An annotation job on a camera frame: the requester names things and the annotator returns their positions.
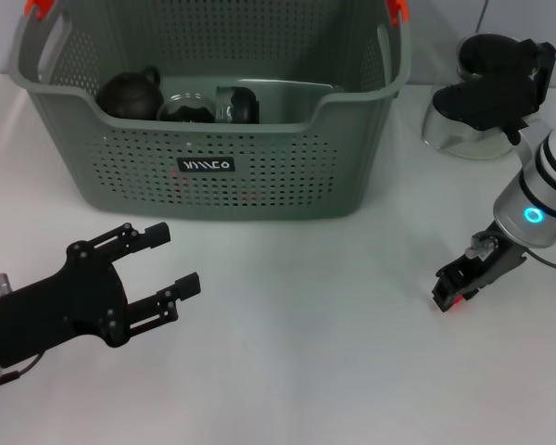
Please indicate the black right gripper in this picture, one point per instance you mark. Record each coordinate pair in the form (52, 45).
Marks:
(500, 262)

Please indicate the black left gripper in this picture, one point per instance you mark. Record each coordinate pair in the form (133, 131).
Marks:
(55, 306)

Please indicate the grey perforated storage bin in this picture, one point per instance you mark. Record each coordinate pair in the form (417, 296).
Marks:
(259, 176)

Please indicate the orange bin clip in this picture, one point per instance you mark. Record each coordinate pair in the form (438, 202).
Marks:
(39, 8)
(397, 10)

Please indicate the silver angled gripper plug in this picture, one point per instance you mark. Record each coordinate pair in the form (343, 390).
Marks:
(482, 245)

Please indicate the silver straight gripper plug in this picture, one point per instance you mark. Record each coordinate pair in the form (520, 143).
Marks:
(1, 283)

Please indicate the dark clay teapot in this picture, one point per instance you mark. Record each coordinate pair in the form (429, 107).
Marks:
(130, 97)

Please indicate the glass pitcher black lid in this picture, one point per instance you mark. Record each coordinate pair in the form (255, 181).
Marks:
(491, 48)

